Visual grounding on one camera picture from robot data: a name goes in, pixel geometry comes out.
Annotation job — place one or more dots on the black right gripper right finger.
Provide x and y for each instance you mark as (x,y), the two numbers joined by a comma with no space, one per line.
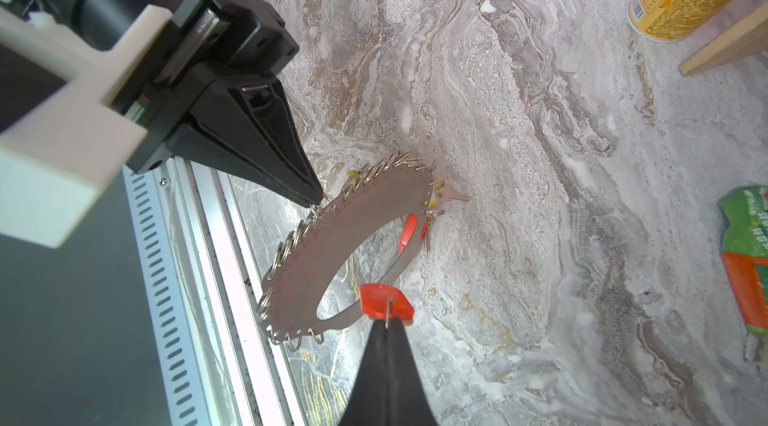
(407,401)

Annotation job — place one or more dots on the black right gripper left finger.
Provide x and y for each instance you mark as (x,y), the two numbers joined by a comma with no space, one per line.
(367,404)

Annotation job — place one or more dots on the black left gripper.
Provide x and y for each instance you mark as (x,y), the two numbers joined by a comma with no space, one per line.
(212,96)

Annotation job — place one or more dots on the red key tag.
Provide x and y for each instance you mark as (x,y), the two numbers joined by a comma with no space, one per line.
(384,302)
(407,232)
(424,235)

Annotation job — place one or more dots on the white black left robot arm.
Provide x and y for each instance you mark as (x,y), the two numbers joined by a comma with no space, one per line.
(101,24)

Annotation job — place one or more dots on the green orange noodle packet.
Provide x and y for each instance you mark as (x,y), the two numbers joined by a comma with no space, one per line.
(744,253)

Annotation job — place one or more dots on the wooden two-tier shelf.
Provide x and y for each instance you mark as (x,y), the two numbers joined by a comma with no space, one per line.
(744,39)

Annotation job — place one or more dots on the aluminium front rail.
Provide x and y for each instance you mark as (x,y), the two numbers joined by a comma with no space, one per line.
(202,285)

